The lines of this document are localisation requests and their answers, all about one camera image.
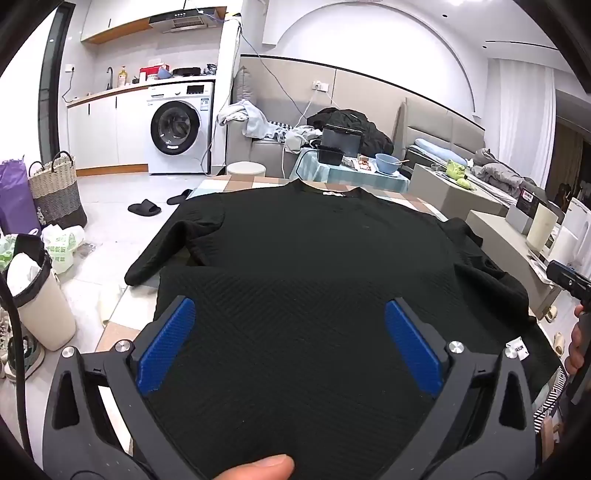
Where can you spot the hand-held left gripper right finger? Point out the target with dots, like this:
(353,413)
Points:
(413,348)

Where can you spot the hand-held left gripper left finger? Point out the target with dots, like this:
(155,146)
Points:
(166,344)

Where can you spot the black knit sweater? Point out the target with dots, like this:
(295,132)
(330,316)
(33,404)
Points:
(295,277)

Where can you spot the pile of grey clothes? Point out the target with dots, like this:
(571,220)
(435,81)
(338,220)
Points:
(251,117)

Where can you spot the person's right hand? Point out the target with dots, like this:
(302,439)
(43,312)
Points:
(575,341)

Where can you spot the person's left hand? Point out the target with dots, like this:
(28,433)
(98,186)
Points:
(258,468)

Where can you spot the beige slipper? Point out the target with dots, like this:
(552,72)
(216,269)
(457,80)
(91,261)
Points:
(550,314)
(558,344)

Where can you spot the white appliance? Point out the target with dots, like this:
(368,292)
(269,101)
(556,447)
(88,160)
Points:
(572,230)

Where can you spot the cream box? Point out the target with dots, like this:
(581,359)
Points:
(541,228)

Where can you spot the low beige bench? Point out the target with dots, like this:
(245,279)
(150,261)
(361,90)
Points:
(503,244)

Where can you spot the black box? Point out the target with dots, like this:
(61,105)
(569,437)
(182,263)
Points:
(530,201)

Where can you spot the grey bedding pile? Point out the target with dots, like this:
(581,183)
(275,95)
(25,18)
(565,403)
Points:
(501,173)

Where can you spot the white trash bin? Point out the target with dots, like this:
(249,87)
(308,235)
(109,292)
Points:
(44,304)

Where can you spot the black slipper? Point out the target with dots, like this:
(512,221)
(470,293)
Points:
(144,207)
(179,197)

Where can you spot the white green plastic bag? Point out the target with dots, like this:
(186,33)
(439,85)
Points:
(62,249)

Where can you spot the green white sneakers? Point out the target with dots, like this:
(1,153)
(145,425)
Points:
(25,355)

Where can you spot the beige cabinet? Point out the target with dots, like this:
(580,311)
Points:
(443,194)

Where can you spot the green plush toy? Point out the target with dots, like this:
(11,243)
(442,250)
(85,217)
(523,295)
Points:
(457,171)

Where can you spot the white curtain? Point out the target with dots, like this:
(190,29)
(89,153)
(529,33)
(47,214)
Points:
(526,120)

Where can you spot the checked brown blue blanket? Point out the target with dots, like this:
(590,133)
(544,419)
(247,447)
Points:
(240,181)

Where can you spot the light blue pillow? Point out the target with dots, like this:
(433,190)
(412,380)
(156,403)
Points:
(438,148)

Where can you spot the woven wicker basket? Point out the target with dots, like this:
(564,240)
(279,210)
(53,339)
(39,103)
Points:
(57,194)

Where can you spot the blue bowl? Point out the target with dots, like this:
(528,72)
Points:
(387,164)

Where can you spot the red food package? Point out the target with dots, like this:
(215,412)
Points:
(364,164)

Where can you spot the round white stool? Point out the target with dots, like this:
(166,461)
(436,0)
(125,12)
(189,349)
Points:
(246,168)

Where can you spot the light blue side table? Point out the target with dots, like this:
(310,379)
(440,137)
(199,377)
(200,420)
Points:
(323,175)

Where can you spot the purple bag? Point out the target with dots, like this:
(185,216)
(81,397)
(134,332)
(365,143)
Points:
(16,198)

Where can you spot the grey sofa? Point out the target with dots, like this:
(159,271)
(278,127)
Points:
(263,156)

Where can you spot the small black container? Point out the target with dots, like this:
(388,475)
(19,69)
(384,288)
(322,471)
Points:
(328,154)

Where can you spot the black jacket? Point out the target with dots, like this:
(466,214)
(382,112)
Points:
(371,136)

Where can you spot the black rectangular tray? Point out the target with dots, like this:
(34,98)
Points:
(341,141)

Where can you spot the white washing machine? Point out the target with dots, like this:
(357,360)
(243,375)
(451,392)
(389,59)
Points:
(180,124)

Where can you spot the white lower kitchen cabinets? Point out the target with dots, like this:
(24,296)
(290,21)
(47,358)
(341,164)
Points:
(106,129)

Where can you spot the white kitchen cabinets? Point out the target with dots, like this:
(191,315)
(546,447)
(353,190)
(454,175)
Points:
(129,18)
(106,129)

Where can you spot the yellow bottle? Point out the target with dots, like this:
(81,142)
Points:
(122,77)

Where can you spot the red box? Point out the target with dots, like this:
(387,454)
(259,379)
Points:
(148,74)

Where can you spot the kitchen faucet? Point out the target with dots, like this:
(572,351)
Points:
(110,76)

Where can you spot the steel range hood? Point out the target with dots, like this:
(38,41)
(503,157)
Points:
(184,21)

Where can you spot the white upper kitchen cabinets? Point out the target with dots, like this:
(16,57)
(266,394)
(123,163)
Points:
(129,18)

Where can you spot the white wall socket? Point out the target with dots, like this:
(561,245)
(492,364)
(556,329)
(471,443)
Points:
(319,86)

